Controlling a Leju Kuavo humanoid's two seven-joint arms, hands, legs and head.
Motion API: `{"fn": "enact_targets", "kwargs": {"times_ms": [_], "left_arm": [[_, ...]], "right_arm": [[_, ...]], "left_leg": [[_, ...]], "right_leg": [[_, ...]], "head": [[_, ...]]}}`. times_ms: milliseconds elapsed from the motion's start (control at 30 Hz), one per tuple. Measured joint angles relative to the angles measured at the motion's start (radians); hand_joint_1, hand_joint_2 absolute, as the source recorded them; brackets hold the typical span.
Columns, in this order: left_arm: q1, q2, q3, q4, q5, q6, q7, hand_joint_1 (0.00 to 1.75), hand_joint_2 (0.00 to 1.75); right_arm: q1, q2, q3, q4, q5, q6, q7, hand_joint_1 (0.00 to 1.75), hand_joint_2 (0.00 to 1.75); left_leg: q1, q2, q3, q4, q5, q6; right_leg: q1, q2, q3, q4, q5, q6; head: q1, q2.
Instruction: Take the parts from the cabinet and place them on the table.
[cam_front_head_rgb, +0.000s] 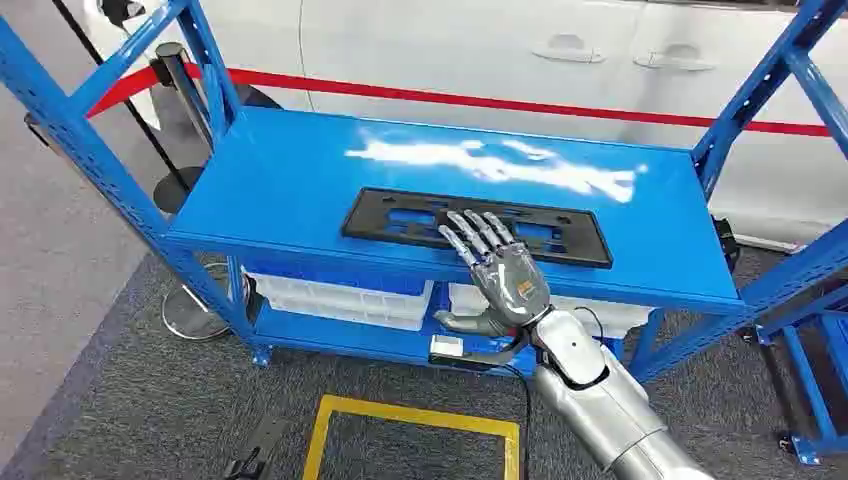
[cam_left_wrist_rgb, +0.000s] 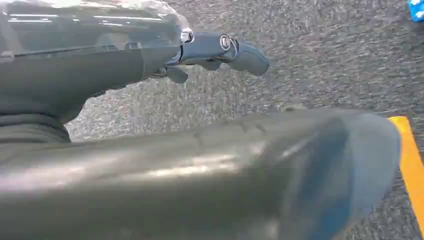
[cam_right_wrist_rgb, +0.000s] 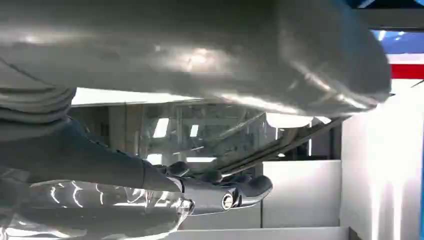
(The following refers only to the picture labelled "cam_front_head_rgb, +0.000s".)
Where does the black stanchion with chrome base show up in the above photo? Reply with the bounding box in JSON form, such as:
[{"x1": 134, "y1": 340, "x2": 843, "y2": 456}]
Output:
[{"x1": 153, "y1": 41, "x2": 252, "y2": 342}]

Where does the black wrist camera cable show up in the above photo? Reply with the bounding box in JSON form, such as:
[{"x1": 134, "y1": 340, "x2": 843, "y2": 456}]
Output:
[{"x1": 502, "y1": 362, "x2": 535, "y2": 480}]

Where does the black robot foot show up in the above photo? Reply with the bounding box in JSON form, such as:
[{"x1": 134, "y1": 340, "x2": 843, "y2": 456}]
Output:
[{"x1": 223, "y1": 417, "x2": 287, "y2": 480}]

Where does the thin black stanchion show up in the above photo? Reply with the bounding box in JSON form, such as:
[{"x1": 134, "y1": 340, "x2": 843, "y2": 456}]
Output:
[{"x1": 51, "y1": 0, "x2": 207, "y2": 215}]

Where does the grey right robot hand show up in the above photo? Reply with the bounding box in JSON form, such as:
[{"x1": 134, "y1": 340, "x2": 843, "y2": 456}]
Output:
[{"x1": 433, "y1": 209, "x2": 554, "y2": 339}]

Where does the red barrier belt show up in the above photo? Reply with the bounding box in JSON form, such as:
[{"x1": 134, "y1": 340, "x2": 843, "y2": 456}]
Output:
[{"x1": 86, "y1": 62, "x2": 833, "y2": 139}]

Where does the white car door handle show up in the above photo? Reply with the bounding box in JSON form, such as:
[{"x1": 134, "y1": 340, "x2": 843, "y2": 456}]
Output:
[
  {"x1": 632, "y1": 42, "x2": 717, "y2": 73},
  {"x1": 529, "y1": 33, "x2": 608, "y2": 66}
]

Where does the white plastic bin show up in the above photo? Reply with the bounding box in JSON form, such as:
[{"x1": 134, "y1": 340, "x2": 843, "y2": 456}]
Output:
[
  {"x1": 246, "y1": 268, "x2": 436, "y2": 333},
  {"x1": 447, "y1": 283, "x2": 655, "y2": 341}
]

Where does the blue metal rack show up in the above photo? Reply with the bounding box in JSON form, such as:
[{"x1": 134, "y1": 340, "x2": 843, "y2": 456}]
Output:
[
  {"x1": 755, "y1": 264, "x2": 848, "y2": 468},
  {"x1": 0, "y1": 0, "x2": 848, "y2": 387}
]

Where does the black plastic panel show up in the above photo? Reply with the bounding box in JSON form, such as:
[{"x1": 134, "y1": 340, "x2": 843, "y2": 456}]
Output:
[{"x1": 341, "y1": 187, "x2": 614, "y2": 270}]

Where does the white car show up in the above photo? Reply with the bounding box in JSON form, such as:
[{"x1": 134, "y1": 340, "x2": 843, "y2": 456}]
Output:
[{"x1": 79, "y1": 0, "x2": 848, "y2": 248}]

